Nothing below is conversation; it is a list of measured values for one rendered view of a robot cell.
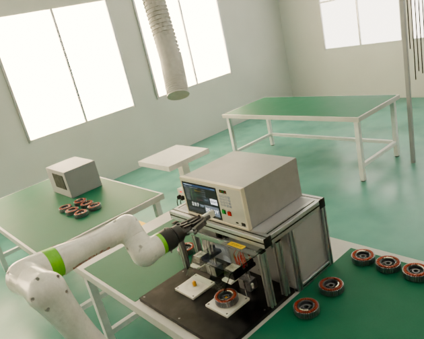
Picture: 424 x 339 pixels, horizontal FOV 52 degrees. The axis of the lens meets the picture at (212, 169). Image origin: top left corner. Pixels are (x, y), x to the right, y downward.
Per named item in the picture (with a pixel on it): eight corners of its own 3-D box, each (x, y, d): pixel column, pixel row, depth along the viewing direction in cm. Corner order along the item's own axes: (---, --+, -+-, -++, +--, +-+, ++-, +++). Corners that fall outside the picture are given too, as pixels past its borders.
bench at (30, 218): (72, 342, 325) (38, 256, 301) (0, 272, 464) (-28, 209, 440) (184, 268, 389) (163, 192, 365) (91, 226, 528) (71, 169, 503)
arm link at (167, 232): (164, 233, 174) (152, 229, 181) (171, 259, 178) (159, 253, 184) (176, 227, 177) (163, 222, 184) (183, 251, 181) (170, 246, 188)
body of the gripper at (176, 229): (168, 241, 187) (185, 232, 192) (180, 247, 180) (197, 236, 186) (164, 226, 184) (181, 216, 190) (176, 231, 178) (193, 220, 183)
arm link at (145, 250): (138, 276, 174) (144, 265, 165) (121, 251, 177) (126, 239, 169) (165, 259, 182) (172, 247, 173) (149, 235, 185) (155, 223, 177)
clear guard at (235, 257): (223, 293, 171) (220, 280, 170) (186, 276, 189) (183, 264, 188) (276, 253, 190) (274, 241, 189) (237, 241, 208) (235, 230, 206)
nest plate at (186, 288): (193, 300, 212) (192, 298, 211) (175, 290, 223) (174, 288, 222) (215, 284, 220) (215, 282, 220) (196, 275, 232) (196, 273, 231)
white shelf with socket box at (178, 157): (185, 230, 291) (168, 167, 276) (154, 219, 318) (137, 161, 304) (222, 208, 311) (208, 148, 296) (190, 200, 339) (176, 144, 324)
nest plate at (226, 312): (227, 318, 194) (226, 315, 193) (205, 307, 205) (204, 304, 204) (250, 300, 202) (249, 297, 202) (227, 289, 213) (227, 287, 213)
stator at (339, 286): (315, 294, 199) (314, 287, 198) (325, 280, 207) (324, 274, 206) (338, 299, 192) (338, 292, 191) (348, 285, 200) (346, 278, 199)
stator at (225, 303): (227, 312, 196) (225, 305, 194) (210, 303, 204) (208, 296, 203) (243, 298, 202) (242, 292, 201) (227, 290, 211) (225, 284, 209)
